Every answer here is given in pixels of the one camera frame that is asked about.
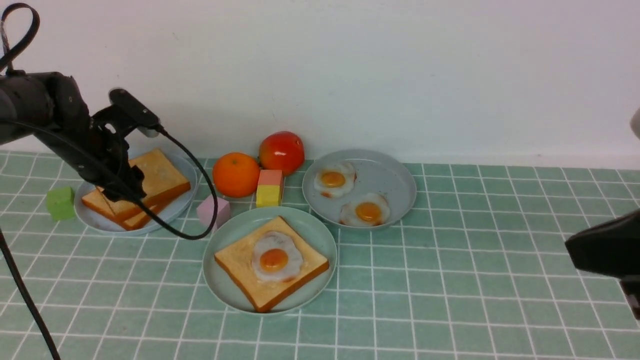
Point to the grey egg plate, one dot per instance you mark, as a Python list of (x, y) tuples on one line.
[(376, 173)]

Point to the toast slice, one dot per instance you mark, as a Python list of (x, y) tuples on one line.
[(163, 183), (140, 220), (235, 259)]

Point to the green centre plate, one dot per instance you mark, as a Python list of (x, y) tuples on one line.
[(307, 226)]

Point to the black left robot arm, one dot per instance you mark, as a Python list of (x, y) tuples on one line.
[(50, 107)]

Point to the fried egg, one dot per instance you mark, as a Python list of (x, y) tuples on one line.
[(335, 180), (368, 210), (276, 258)]

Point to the pink cube block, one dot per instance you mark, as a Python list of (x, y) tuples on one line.
[(206, 211)]

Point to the yellow cube block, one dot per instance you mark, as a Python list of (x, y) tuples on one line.
[(268, 195)]

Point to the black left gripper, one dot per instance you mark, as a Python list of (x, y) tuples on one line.
[(71, 119)]

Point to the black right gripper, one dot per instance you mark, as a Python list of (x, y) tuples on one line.
[(610, 249)]

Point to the red apple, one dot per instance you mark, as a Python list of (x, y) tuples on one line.
[(283, 151)]

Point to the green cube block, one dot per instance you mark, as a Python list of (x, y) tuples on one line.
[(59, 202)]

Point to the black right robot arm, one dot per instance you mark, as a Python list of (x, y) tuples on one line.
[(630, 287)]

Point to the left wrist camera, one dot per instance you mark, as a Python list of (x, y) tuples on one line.
[(127, 114)]

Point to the orange fruit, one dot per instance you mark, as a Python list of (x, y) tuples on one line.
[(236, 175)]

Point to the salmon cube block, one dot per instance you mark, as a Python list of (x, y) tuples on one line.
[(271, 177)]

